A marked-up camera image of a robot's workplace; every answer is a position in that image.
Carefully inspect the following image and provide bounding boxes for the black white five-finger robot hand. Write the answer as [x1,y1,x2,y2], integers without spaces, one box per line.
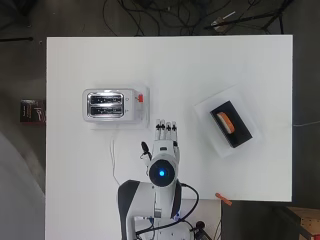
[140,118,181,168]

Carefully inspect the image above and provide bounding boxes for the orange white toast slice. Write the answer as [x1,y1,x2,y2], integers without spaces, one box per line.
[216,111,236,134]

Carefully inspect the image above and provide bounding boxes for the steel toaster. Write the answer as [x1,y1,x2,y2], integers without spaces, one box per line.
[82,87,145,124]

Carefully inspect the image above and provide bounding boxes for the black slotted block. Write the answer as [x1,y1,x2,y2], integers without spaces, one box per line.
[209,100,253,149]

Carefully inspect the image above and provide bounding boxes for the orange clamp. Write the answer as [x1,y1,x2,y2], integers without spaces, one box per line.
[214,192,233,207]

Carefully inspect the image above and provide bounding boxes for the dark red black box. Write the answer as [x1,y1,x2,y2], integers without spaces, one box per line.
[19,98,47,126]

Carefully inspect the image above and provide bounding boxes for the black tripod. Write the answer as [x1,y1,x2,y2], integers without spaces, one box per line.
[203,0,295,35]

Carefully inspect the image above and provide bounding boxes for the white hanging sheet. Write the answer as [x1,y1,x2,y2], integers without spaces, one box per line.
[0,131,46,240]

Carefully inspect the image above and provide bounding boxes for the white toaster cable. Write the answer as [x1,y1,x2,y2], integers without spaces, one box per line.
[109,129,121,186]

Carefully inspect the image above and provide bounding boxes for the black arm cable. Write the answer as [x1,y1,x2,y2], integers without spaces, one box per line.
[135,181,201,236]

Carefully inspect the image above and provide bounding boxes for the black floor cables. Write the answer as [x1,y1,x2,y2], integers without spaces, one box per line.
[101,0,209,37]

